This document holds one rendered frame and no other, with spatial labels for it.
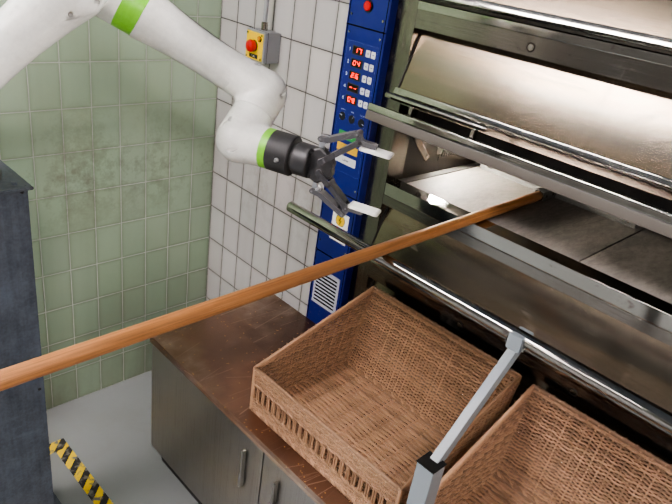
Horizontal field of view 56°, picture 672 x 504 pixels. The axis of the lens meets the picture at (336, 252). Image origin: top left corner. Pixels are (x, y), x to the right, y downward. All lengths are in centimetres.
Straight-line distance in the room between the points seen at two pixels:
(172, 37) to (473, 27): 74
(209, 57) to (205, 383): 97
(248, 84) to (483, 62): 61
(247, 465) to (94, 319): 103
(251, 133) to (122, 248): 125
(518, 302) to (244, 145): 83
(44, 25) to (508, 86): 104
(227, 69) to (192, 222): 130
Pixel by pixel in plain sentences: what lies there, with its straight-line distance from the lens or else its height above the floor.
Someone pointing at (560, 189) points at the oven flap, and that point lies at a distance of 145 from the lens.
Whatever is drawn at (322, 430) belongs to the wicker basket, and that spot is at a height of 71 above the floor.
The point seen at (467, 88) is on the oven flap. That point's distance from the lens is 172.
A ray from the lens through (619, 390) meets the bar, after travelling 126.
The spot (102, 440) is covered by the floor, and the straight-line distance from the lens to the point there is 266.
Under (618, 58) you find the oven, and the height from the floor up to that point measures 167.
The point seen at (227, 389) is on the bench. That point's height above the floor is 58.
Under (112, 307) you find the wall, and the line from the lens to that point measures 268.
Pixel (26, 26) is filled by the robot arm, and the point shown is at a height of 160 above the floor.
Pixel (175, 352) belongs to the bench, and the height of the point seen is 58.
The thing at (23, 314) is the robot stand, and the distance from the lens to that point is 181.
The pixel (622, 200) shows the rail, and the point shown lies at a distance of 141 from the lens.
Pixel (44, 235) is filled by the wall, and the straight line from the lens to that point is 242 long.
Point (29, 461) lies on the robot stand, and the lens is 211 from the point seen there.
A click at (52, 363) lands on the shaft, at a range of 105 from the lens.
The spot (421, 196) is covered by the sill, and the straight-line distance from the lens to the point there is 188.
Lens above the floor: 182
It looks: 26 degrees down
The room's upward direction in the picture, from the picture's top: 9 degrees clockwise
